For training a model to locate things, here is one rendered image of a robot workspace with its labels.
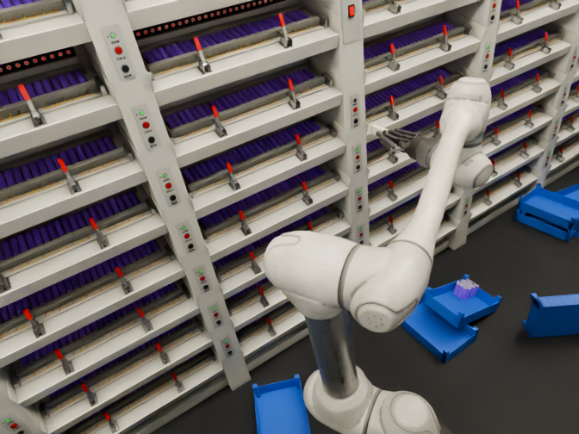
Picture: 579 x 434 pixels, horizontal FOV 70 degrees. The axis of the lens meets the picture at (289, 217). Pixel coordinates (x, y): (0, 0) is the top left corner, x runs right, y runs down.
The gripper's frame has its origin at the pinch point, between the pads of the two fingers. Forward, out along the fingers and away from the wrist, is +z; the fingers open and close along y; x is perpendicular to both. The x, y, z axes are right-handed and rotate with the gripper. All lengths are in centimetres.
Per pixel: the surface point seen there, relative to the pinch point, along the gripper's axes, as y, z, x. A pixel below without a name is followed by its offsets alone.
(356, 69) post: 0.7, 12.0, 18.6
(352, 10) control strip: -0.4, 11.1, 36.9
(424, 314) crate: 19, -9, -100
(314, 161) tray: -19.5, 12.5, -8.5
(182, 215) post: -70, 12, -7
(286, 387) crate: -54, -1, -99
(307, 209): -25.0, 12.3, -26.9
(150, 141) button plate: -71, 11, 19
